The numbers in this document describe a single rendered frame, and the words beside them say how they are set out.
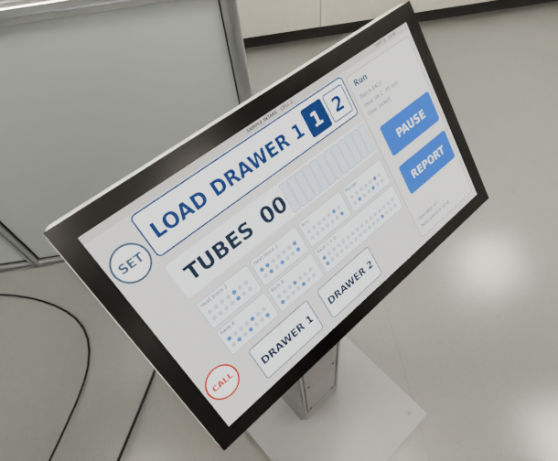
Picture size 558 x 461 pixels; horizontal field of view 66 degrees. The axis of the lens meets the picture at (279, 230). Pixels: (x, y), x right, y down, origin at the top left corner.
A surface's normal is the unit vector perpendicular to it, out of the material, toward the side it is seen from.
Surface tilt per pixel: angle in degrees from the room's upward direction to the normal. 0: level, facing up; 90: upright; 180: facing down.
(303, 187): 50
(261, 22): 90
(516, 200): 0
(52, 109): 90
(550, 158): 0
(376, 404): 3
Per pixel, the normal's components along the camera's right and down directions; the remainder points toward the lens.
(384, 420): -0.06, -0.54
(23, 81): 0.12, 0.81
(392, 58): 0.45, 0.08
